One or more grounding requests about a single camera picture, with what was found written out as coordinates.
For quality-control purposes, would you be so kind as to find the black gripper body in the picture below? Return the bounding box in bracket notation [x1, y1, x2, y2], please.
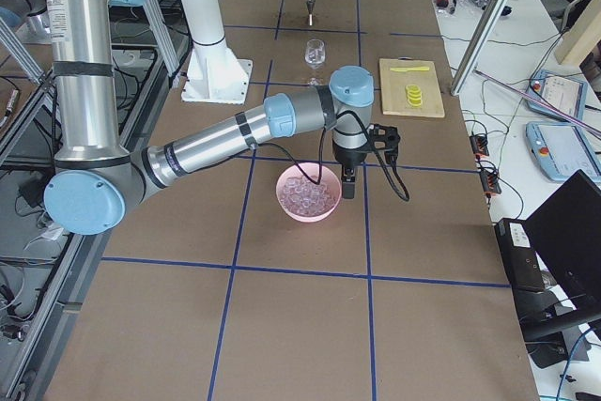
[332, 124, 400, 169]

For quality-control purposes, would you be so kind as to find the steel jigger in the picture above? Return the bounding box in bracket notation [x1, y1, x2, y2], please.
[305, 0, 316, 26]

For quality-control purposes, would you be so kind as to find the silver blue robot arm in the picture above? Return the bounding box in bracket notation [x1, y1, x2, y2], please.
[43, 0, 409, 235]

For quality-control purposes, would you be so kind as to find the clear ice cubes pile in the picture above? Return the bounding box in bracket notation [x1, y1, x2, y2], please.
[278, 177, 335, 217]

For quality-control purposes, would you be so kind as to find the clear wine glass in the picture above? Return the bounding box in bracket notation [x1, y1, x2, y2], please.
[304, 39, 326, 85]

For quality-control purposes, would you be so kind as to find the bamboo cutting board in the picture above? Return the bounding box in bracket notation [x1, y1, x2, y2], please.
[378, 58, 445, 118]

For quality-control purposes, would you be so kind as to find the pink bowl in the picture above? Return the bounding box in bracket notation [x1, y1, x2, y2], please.
[275, 162, 342, 223]

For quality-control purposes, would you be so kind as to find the lemon slice stack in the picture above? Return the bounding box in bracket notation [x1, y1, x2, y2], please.
[405, 84, 423, 107]

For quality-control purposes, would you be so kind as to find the yellow plastic knife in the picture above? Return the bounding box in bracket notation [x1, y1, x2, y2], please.
[389, 66, 431, 73]

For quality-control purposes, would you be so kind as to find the near teach pendant tablet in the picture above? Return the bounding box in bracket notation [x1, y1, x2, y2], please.
[525, 122, 600, 183]

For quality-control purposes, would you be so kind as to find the teach pendant tablet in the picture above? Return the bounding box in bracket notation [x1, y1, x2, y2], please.
[526, 69, 587, 120]
[525, 122, 600, 183]

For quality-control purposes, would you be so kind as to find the far teach pendant tablet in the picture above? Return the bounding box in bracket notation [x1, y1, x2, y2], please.
[526, 69, 587, 120]

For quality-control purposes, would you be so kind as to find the black box device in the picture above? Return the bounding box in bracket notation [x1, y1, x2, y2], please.
[494, 218, 545, 293]

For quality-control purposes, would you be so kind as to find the black monitor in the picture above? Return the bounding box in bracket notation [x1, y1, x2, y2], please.
[522, 170, 600, 341]

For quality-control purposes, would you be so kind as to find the aluminium frame post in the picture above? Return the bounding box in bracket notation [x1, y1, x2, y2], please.
[450, 0, 508, 96]

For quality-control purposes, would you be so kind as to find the white pedestal column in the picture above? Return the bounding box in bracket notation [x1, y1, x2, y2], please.
[181, 0, 253, 105]

